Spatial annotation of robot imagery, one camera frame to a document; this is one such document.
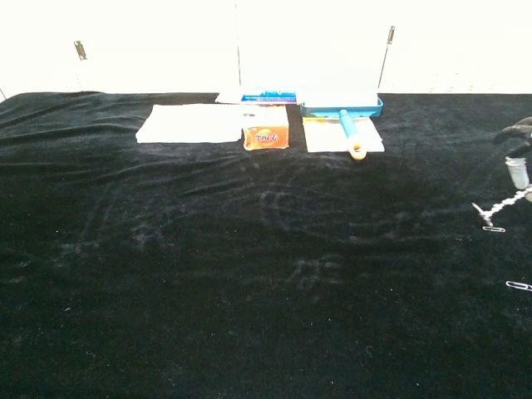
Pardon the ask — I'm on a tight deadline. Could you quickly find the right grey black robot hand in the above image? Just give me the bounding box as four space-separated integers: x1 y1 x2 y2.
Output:
492 116 532 190

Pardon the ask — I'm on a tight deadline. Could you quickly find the teal lint roller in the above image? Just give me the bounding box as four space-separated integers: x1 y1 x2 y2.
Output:
298 92 385 161

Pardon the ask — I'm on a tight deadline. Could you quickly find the beige notepad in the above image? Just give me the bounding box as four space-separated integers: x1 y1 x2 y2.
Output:
302 116 386 154

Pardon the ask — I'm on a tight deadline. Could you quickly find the blue white toothpaste tube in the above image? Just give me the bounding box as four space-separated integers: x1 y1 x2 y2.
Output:
214 91 298 106

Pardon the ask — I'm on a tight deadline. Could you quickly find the orange carton box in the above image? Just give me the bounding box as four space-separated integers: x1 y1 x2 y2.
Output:
241 105 291 152

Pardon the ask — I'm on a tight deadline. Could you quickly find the black velvet tablecloth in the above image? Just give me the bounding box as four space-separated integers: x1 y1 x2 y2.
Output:
0 91 532 399

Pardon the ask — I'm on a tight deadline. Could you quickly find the white notebook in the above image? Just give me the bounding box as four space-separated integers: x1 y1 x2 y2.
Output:
135 103 244 145

